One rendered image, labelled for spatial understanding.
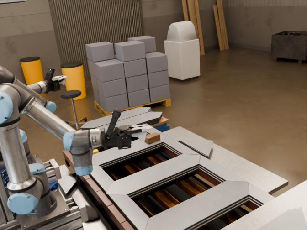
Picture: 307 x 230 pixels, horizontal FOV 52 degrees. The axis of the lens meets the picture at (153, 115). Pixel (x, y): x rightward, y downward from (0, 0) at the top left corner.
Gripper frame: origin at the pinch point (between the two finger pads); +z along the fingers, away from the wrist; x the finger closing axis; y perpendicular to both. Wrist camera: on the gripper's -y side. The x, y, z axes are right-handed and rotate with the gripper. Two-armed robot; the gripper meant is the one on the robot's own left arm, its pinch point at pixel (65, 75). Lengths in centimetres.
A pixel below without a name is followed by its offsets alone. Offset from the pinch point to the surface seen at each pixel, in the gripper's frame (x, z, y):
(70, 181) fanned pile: 21, -23, 72
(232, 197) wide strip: 136, -5, 43
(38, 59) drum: -439, 306, 133
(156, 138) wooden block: 57, 37, 50
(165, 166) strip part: 84, 7, 50
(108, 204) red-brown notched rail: 73, -41, 54
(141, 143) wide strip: 48, 29, 55
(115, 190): 70, -30, 52
